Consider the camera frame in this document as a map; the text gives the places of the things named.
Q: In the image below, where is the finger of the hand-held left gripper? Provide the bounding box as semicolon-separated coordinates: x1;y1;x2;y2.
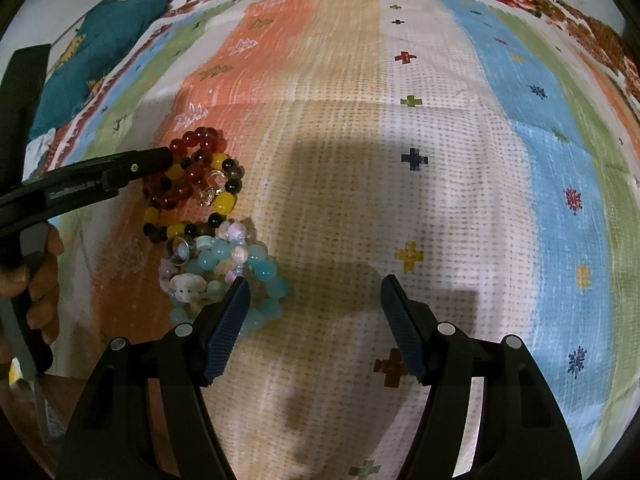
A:
0;146;174;239

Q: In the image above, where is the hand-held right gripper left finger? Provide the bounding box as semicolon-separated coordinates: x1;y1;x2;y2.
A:
59;276;251;480

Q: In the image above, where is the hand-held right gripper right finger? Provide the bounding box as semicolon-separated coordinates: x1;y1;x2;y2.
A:
380;274;583;480

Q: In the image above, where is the red bead bracelet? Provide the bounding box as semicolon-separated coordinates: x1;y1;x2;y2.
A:
142;128;224;211

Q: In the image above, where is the light blue bead bracelet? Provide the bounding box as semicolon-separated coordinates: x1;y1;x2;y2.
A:
169;239;292;342

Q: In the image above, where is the clear crystal charm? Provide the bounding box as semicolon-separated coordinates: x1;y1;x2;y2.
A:
199;169;227;207

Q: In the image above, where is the silver ring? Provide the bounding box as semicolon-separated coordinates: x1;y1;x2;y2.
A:
166;236;193;266

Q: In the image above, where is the yellow and dark bead bracelet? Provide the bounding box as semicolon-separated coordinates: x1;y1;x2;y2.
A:
142;152;247;244

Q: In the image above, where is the pastel pink bead bracelet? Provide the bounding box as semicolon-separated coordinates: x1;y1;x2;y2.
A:
158;220;252;307

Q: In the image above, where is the person's left hand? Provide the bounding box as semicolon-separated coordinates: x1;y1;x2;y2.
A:
26;229;66;346

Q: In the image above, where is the white cloth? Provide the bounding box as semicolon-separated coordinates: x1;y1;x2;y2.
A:
24;129;57;173

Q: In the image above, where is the teal quilted pillow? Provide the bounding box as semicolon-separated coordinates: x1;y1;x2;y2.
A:
29;0;176;138

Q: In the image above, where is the striped printed mat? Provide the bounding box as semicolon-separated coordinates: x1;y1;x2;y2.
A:
30;0;640;480

